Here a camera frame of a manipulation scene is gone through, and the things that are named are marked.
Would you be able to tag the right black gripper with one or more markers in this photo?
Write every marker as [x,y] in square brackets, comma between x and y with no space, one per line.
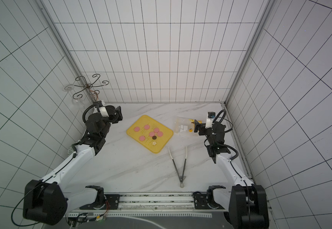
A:
[198,127]

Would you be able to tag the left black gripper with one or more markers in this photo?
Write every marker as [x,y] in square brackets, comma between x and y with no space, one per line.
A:
[119,114]

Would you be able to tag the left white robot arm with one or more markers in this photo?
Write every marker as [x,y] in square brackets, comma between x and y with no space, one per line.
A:
[44,200]

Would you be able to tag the yellow plastic tray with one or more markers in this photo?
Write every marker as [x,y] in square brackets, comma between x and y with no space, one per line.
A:
[145,128]

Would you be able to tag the black wire cup rack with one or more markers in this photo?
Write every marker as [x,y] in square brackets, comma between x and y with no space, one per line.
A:
[86,87]

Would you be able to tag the clear resealable zip bag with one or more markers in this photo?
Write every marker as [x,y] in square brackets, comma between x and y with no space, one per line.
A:
[184,126]

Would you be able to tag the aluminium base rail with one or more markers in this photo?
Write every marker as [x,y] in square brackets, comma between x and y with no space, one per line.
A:
[149,204]

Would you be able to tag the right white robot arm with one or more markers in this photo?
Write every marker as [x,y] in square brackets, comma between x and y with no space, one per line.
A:
[245,202]

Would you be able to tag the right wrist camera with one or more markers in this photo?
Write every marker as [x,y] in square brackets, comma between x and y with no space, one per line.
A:
[210,119]

